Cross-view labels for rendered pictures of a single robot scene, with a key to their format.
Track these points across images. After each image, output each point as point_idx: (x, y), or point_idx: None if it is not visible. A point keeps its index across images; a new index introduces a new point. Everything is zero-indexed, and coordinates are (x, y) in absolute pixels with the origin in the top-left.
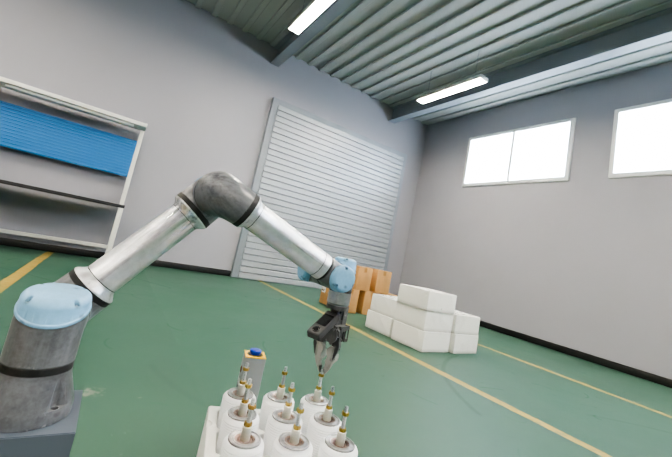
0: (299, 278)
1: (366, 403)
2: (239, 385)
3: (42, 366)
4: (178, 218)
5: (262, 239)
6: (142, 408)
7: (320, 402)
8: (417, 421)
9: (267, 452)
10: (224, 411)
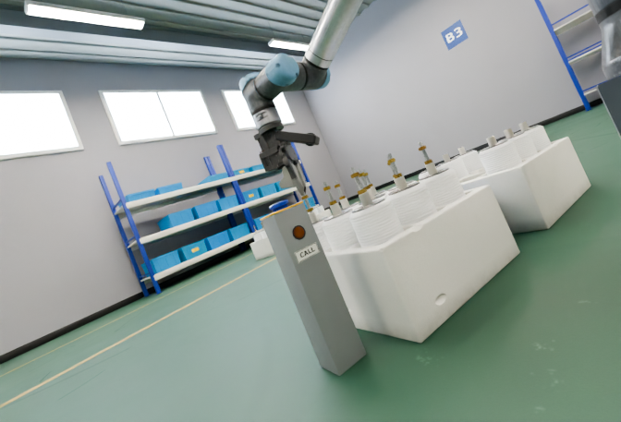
0: (292, 77)
1: (113, 395)
2: (368, 192)
3: None
4: None
5: None
6: None
7: (319, 220)
8: (161, 353)
9: None
10: (396, 214)
